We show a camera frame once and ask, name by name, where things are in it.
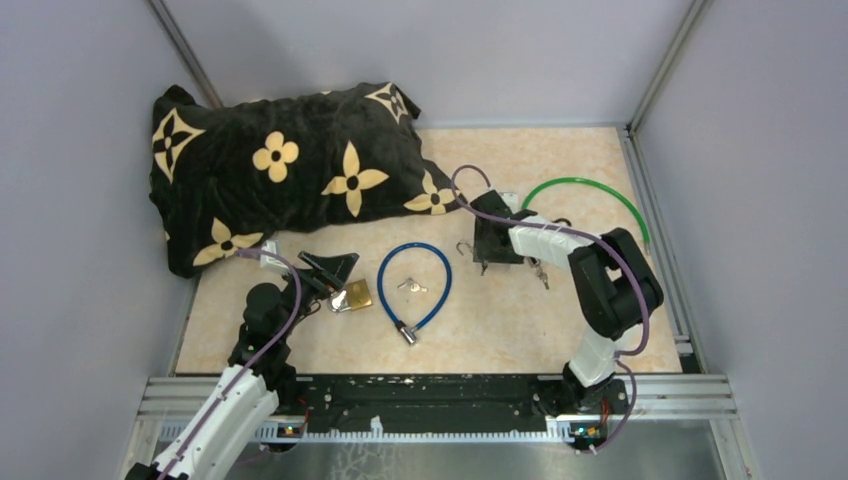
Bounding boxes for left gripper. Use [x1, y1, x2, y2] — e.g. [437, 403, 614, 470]
[277, 250, 358, 340]

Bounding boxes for large brass padlock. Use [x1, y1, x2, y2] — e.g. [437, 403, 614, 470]
[327, 279, 373, 314]

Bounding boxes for blue cable lock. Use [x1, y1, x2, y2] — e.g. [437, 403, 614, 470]
[376, 241, 454, 347]

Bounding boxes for small brass padlock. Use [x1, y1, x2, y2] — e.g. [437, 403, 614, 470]
[455, 240, 476, 261]

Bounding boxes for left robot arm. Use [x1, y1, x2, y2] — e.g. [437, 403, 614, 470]
[126, 248, 359, 479]

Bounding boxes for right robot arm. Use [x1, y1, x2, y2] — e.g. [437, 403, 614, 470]
[470, 190, 664, 412]

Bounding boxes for green lock keys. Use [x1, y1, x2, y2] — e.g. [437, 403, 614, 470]
[529, 257, 550, 290]

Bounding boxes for black pillow with cream flowers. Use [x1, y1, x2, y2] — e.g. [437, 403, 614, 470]
[149, 82, 460, 278]

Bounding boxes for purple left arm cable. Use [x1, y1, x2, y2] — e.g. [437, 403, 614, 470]
[152, 247, 305, 480]

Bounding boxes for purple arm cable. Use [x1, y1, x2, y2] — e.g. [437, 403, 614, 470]
[450, 164, 653, 456]
[152, 247, 305, 480]

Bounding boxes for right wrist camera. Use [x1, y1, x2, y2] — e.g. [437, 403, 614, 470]
[501, 192, 521, 211]

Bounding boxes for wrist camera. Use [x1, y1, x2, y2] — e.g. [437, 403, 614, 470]
[501, 192, 521, 211]
[259, 240, 289, 276]

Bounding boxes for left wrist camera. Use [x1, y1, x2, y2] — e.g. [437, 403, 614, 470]
[259, 240, 289, 276]

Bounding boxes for green cable lock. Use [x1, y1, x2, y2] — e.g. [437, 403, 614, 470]
[521, 176, 655, 258]

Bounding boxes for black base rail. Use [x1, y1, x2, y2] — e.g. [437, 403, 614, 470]
[135, 372, 738, 446]

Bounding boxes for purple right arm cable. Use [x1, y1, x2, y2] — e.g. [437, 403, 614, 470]
[450, 164, 653, 456]

